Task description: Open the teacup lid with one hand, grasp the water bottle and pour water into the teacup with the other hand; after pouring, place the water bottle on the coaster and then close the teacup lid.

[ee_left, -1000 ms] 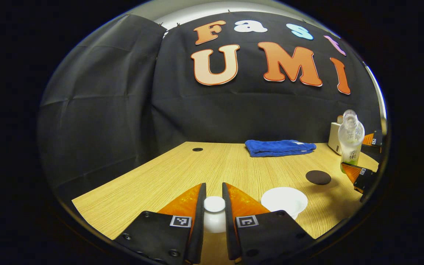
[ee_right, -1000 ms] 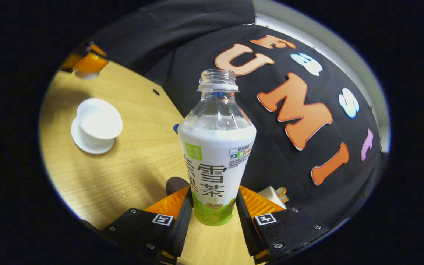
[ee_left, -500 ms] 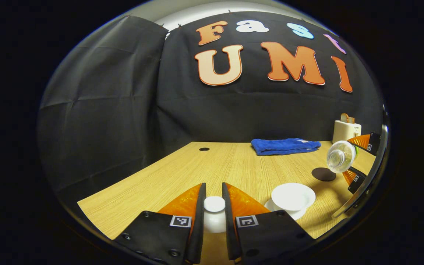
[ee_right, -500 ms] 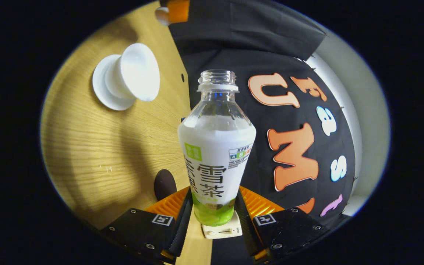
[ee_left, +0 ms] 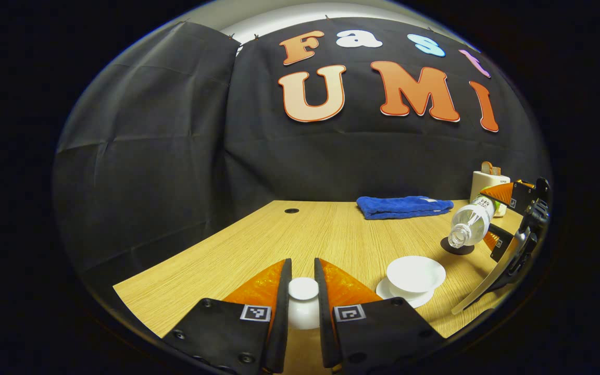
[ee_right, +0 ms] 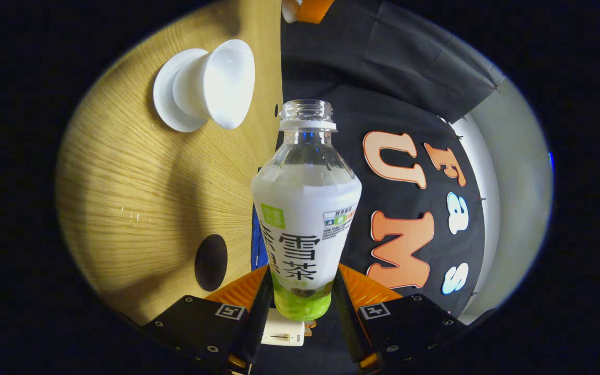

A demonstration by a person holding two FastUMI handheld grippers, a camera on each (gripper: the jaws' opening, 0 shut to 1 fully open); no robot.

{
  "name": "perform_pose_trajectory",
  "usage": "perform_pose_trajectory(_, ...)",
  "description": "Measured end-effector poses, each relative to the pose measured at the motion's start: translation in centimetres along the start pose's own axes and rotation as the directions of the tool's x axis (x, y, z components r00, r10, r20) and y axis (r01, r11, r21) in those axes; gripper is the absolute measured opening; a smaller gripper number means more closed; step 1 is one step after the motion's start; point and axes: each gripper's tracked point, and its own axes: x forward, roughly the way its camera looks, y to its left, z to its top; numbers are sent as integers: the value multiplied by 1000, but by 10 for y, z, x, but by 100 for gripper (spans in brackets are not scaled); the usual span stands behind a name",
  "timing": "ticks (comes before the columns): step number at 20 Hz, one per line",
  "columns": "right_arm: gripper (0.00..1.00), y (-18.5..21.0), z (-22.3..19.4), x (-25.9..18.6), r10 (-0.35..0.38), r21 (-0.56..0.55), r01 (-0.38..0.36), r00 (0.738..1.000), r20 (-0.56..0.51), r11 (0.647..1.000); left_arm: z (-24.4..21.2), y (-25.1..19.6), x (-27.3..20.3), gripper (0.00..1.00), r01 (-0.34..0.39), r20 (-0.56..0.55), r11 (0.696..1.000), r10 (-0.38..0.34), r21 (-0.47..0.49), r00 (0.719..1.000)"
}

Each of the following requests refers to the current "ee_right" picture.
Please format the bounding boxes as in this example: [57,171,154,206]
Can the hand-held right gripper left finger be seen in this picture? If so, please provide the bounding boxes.
[141,264,274,375]

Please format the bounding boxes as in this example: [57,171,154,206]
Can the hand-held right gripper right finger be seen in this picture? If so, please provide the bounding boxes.
[331,263,470,370]

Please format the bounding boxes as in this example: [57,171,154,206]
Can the white teacup lid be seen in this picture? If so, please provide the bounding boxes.
[281,0,302,23]

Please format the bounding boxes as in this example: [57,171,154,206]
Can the dark round coaster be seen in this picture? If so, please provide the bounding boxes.
[194,234,228,292]

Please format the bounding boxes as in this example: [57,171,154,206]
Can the clear water bottle white label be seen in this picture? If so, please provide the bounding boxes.
[251,99,362,321]

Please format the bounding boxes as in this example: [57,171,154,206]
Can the white teacup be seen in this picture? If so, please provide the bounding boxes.
[172,39,256,130]

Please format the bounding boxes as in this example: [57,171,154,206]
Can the white toaster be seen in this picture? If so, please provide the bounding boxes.
[261,307,317,347]

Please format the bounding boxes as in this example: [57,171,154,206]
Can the blue folded towel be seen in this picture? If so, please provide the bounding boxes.
[251,206,269,271]

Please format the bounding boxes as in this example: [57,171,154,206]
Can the white saucer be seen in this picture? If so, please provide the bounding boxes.
[153,48,210,133]

